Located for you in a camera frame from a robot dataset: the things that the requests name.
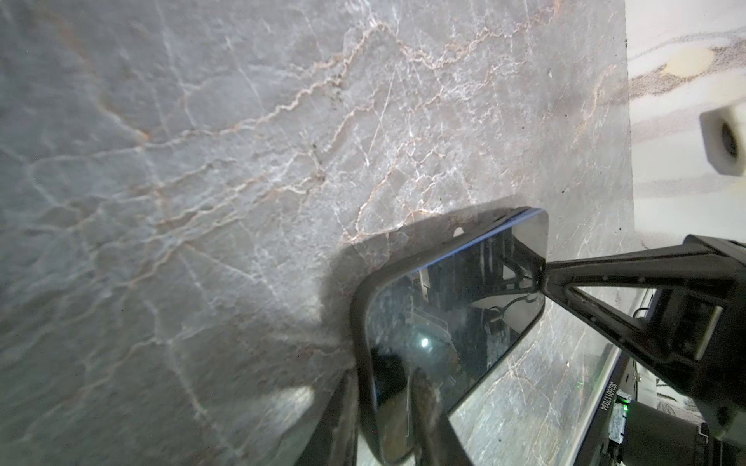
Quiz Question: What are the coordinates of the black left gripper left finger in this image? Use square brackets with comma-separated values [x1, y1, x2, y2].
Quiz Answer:
[295, 369, 359, 466]

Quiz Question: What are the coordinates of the black smartphone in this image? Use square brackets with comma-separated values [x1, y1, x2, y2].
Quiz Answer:
[363, 210, 549, 461]

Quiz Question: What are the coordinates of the black phone case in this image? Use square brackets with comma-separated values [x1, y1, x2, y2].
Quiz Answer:
[349, 206, 550, 466]

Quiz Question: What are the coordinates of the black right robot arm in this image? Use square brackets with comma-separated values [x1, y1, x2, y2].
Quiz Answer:
[541, 235, 745, 465]

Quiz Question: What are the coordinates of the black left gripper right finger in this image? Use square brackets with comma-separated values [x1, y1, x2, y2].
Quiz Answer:
[410, 368, 473, 466]

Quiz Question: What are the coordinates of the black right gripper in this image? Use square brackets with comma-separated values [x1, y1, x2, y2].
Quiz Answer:
[541, 235, 745, 449]

